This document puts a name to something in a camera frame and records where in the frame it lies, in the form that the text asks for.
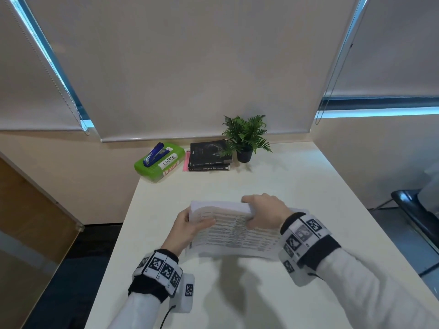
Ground person's right hand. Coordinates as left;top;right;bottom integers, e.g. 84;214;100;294
241;193;292;231

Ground person's left hand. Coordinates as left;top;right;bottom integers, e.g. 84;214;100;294
161;206;217;257

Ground stack of printed paper sheets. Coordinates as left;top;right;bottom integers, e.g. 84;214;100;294
185;201;309;261

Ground person's right forearm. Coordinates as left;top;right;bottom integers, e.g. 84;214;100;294
315;247;439;329

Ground person's left forearm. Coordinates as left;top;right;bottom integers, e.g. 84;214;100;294
106;290;172;329

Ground thin black book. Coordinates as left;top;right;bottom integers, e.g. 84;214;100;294
187;163;230;172

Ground thick black book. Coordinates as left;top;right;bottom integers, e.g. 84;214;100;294
189;139;233;168

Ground left wrist marker tracker band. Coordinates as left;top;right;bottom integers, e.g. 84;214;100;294
128;249;195;313

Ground wrist marker tracker band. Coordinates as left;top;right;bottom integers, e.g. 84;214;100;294
278;212;342;288
128;249;195;313

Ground potted green fern plant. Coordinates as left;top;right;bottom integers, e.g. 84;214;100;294
221;114;273;164

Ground right wrist marker tracker band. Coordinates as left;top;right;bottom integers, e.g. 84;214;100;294
278;212;342;288

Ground green plastic box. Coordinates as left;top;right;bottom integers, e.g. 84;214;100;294
134;143;186;184

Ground blue stapler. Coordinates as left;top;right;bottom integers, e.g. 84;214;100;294
142;142;171;168

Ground wide beige roller blind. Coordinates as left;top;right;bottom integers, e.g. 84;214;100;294
20;0;361;143

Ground black chair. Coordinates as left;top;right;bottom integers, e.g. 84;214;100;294
369;189;439;276

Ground brown wooden door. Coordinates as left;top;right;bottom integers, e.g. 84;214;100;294
0;151;85;329

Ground black tracker cable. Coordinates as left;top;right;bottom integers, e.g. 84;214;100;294
159;305;177;329

